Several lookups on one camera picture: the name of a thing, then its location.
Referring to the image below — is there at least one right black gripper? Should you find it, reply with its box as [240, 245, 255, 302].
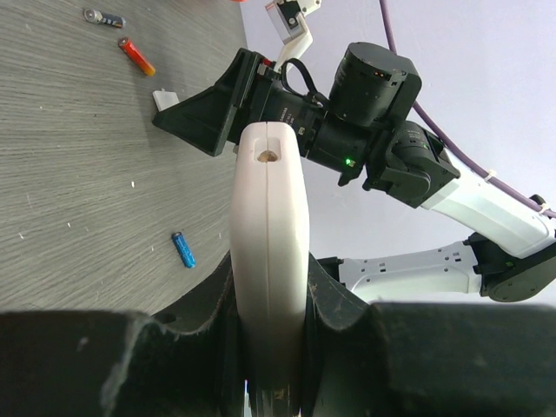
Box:
[151, 47, 374, 188]

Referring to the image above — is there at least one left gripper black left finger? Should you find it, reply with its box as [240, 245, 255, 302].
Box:
[1, 259, 244, 416]

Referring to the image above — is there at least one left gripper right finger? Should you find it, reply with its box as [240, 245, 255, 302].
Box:
[301, 260, 555, 416]

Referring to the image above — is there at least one white battery cover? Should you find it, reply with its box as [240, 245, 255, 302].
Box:
[152, 90, 180, 112]

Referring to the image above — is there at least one white remote control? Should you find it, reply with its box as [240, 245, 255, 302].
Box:
[229, 122, 309, 416]

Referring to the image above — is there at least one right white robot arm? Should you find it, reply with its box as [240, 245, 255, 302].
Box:
[153, 42, 555, 302]

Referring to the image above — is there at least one blue battery right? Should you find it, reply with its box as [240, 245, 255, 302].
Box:
[171, 232, 195, 268]

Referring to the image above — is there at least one red orange battery centre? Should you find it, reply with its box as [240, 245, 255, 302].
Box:
[118, 37, 156, 76]

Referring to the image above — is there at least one black battery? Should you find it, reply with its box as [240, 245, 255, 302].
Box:
[83, 9, 126, 29]

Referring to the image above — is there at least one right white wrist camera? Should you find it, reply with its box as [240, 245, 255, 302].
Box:
[265, 0, 321, 70]

